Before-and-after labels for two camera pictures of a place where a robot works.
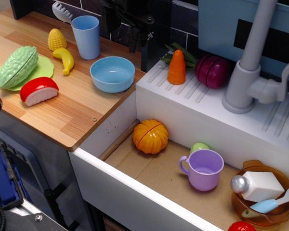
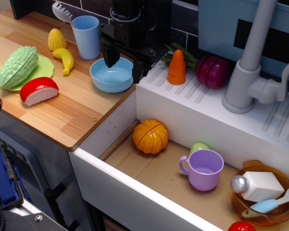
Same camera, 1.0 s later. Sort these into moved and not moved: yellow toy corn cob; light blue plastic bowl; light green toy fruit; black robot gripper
Moved: black robot gripper
Not moved: yellow toy corn cob; light green toy fruit; light blue plastic bowl
